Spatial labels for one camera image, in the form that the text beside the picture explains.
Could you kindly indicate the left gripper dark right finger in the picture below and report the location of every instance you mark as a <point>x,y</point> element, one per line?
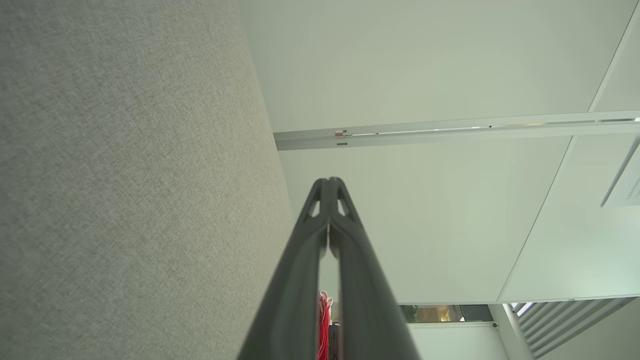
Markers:
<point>365,310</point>

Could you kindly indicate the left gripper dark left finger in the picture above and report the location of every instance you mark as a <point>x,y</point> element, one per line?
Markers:
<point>290,310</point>

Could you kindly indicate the red shorts white trim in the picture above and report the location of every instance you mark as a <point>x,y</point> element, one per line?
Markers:
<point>324,330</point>

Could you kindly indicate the dark narrow window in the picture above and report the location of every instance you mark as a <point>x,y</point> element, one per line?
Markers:
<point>440,313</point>

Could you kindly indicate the grey slatted blinds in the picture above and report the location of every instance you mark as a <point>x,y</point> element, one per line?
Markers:
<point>560,325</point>

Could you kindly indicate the silver metal rail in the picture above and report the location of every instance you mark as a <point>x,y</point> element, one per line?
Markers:
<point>450,132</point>

